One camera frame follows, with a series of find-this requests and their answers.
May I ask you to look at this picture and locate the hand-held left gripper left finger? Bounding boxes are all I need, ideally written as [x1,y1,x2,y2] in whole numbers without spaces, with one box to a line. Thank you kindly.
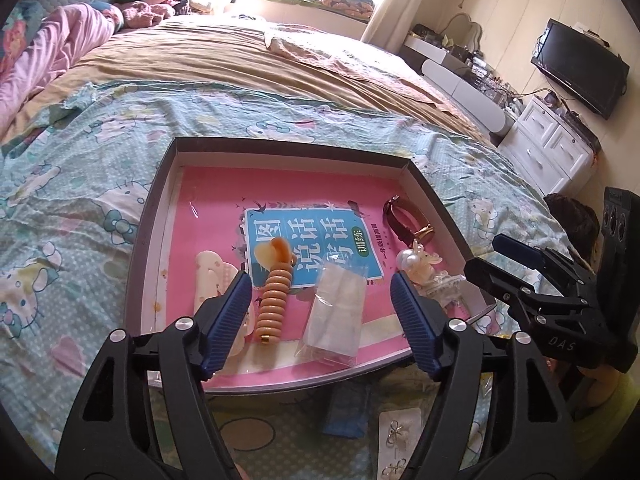
[55,270,253,480]

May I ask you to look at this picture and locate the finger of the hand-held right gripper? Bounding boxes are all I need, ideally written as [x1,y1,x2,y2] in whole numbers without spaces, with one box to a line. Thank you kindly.
[462,257,591,321]
[491,233,598,291]

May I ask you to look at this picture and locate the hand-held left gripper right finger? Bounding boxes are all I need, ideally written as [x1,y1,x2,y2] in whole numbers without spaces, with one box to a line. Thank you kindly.
[390,271,583,480]

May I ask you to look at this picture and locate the clear hair clip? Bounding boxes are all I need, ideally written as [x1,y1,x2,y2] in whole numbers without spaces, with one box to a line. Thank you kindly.
[425,272,473,311]

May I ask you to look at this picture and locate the orange spiral hair tie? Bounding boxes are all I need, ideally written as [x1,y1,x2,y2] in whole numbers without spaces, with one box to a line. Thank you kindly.
[252,239,296,345]

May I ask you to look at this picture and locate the white hair claw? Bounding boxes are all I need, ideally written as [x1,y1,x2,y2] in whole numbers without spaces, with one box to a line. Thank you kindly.
[192,251,247,361]

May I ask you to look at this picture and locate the clear packet with white content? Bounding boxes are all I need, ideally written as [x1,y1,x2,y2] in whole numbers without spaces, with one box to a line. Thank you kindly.
[295,260,371,367]

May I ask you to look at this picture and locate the pink box lid tray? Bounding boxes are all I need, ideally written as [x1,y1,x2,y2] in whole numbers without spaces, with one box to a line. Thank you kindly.
[134,136,498,401]

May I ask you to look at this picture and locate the yellow-green clothing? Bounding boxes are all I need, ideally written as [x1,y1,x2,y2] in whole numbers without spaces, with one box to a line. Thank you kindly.
[550,360,640,461]

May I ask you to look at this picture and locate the white drawer cabinet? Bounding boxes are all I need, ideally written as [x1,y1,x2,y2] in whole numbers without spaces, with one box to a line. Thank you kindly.
[497,95,598,196]

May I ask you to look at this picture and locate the small blue box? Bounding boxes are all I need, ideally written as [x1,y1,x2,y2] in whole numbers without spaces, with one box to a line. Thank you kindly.
[322,385,373,438]

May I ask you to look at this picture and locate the earring card in plastic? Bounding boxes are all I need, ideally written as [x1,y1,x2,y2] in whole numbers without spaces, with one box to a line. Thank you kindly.
[377,406,426,480]

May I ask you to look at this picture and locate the pink book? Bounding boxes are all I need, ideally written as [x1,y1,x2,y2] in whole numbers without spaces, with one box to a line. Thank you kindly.
[160,165,466,391]

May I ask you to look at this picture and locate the white vanity table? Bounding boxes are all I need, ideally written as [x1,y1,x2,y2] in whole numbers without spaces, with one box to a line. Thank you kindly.
[400,32,521,138]

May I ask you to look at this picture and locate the black television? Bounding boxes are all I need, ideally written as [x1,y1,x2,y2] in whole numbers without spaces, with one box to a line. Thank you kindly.
[531,19,630,120]

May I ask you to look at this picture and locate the cartoon print blanket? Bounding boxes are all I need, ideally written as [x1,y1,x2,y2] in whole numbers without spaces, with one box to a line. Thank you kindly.
[0,80,576,480]

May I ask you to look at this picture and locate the tan bed sheet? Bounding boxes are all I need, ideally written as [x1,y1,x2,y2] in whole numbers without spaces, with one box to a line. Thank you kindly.
[20,12,481,136]

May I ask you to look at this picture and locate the white cloth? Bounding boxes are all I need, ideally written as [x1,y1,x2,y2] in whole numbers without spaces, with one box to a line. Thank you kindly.
[265,30,351,68]

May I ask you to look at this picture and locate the clothes on window seat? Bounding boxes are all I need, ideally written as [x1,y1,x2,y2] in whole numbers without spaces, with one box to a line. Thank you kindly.
[320,0,376,18]

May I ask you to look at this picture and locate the pink plush toy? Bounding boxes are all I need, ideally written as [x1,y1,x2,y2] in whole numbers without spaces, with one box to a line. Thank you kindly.
[117,0,176,28]

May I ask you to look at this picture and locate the pink quilt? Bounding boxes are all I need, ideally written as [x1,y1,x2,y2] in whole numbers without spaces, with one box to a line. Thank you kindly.
[0,2,118,131]

